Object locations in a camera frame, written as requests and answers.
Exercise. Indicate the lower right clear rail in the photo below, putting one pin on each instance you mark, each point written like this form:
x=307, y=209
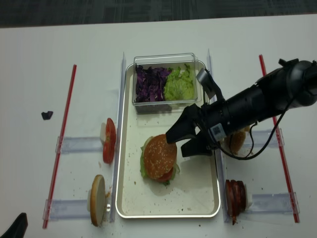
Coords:
x=272, y=204

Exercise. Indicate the clear plastic salad box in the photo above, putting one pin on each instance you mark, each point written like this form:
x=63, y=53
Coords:
x=168, y=61

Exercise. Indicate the tomato slices left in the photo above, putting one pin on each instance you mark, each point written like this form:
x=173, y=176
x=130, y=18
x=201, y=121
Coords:
x=110, y=141

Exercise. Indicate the lower left clear rail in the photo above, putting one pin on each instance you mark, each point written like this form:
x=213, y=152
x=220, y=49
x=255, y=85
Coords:
x=66, y=209

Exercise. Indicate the shredded purple cabbage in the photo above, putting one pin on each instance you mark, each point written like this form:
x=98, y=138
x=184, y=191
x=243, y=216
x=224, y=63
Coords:
x=150, y=83

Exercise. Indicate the left red rod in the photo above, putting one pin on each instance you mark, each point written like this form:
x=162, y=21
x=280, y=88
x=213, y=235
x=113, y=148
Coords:
x=57, y=153

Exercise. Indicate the sliced sausage pieces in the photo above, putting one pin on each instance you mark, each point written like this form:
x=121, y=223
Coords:
x=236, y=198

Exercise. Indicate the purple cabbage scrap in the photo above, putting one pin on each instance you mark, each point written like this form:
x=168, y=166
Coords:
x=47, y=115

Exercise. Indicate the right red rod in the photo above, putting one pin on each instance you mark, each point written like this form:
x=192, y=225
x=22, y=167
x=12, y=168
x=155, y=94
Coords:
x=282, y=154

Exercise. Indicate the stacked burger fillings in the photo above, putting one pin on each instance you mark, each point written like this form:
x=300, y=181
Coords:
x=173, y=173

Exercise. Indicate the white tomato pusher block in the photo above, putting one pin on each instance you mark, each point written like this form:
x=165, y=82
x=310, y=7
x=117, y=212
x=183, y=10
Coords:
x=103, y=133

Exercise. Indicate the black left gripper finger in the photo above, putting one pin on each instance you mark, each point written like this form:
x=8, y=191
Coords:
x=17, y=228

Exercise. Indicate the red rod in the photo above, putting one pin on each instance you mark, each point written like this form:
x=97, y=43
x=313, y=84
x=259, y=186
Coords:
x=282, y=154
x=57, y=153

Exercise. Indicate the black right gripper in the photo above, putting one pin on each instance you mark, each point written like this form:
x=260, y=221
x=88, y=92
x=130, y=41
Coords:
x=195, y=123

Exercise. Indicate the torn bun piece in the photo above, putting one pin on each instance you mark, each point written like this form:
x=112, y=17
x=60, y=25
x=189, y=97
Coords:
x=235, y=141

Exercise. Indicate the white sausage pusher block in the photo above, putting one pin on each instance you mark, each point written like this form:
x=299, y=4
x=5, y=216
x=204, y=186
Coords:
x=249, y=200

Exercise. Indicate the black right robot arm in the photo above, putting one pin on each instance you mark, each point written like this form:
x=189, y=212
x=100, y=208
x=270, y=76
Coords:
x=293, y=85

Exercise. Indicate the green lettuce in box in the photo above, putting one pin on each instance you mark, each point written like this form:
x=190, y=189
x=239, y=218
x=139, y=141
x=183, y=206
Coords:
x=179, y=85

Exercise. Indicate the bun bottom slice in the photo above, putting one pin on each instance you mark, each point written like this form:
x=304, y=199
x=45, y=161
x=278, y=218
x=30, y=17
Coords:
x=97, y=200

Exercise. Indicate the upper left clear rail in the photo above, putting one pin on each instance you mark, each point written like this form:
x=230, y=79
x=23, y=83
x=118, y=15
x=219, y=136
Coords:
x=67, y=145

